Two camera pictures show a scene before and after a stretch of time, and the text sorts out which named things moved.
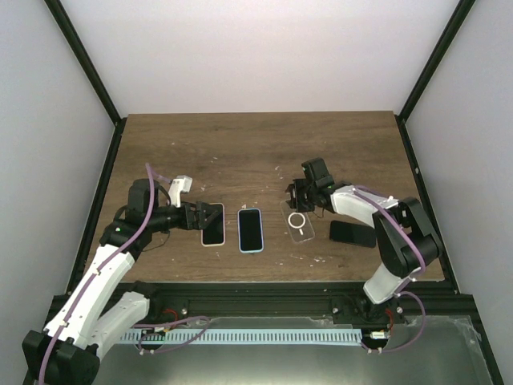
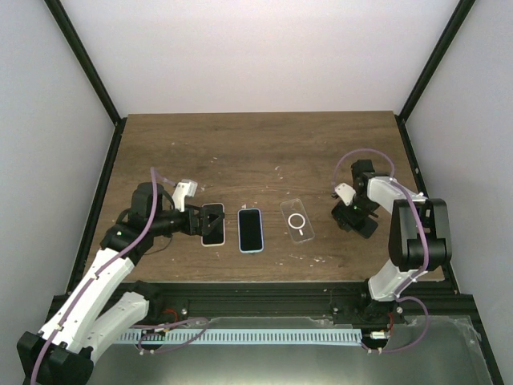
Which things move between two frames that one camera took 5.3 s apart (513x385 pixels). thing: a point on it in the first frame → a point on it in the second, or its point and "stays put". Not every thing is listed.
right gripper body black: x=304 y=196 → x=363 y=208
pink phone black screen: x=213 y=234 stays put
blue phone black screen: x=250 y=230 stays put
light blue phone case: x=250 y=230 stays put
